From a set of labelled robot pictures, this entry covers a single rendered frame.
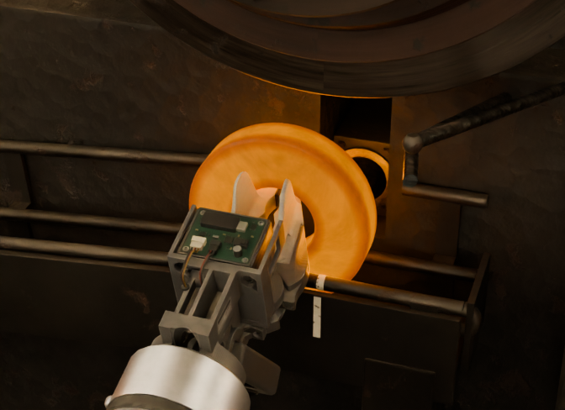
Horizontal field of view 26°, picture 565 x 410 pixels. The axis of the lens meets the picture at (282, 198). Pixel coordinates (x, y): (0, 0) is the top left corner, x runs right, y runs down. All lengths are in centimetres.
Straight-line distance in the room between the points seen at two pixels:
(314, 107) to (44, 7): 25
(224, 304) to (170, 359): 5
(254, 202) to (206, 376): 20
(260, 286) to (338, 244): 14
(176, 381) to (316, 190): 23
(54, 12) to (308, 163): 27
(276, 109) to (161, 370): 30
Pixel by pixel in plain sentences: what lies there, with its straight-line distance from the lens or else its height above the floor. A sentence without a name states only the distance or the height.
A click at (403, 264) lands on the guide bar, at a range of 103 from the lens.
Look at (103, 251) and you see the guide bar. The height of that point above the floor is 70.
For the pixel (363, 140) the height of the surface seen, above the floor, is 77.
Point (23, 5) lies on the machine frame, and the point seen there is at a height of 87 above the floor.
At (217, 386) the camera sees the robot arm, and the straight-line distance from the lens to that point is 82.
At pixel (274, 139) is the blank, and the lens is 96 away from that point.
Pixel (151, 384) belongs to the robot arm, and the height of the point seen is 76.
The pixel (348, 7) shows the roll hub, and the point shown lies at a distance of 77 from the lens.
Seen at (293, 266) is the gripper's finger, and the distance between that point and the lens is 93.
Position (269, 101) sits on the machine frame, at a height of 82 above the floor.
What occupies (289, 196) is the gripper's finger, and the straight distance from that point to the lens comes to 94.
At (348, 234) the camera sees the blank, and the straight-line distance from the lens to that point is 98.
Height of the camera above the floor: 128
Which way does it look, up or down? 31 degrees down
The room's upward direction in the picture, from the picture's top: straight up
